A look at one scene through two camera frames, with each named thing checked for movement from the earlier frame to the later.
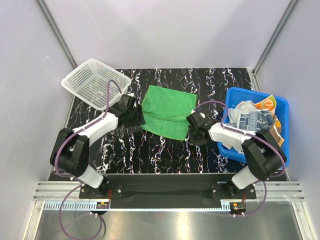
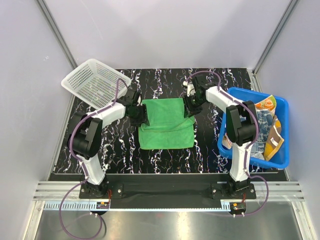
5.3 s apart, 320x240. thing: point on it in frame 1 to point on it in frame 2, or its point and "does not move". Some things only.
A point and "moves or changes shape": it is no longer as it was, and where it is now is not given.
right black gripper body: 194,138 to 196,103
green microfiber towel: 165,111 moves or changes shape
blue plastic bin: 235,95 does not move
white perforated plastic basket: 89,80 does not move
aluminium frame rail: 65,196 does not move
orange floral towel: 269,103 does not move
